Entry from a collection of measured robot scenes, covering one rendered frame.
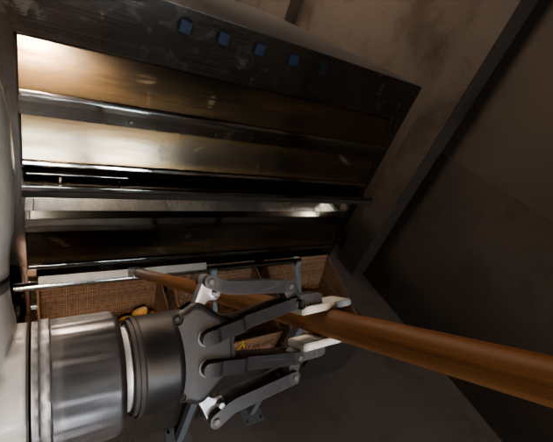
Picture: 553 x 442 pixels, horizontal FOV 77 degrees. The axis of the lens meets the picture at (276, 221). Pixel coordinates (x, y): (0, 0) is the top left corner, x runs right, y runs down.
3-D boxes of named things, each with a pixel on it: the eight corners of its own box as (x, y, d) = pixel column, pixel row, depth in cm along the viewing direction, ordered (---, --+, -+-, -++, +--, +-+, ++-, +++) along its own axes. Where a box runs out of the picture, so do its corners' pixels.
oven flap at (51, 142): (22, 163, 127) (20, 106, 121) (361, 185, 226) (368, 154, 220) (21, 165, 123) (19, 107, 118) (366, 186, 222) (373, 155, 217)
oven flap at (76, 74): (18, 94, 114) (16, 26, 108) (380, 149, 213) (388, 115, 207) (17, 94, 110) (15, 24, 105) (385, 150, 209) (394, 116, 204)
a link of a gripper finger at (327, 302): (285, 311, 37) (285, 304, 37) (333, 302, 41) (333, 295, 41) (303, 316, 35) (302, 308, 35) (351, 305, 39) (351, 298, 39)
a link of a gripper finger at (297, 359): (204, 360, 28) (203, 379, 28) (309, 353, 35) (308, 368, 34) (188, 349, 32) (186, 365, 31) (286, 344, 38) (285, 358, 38)
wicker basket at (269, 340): (159, 301, 204) (167, 267, 190) (242, 288, 236) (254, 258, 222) (183, 374, 172) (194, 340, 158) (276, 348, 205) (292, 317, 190)
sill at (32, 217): (25, 217, 146) (24, 210, 144) (336, 216, 246) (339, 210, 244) (24, 226, 142) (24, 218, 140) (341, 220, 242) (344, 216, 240)
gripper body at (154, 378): (112, 305, 30) (211, 292, 35) (115, 405, 30) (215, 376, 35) (131, 321, 24) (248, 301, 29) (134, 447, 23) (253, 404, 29)
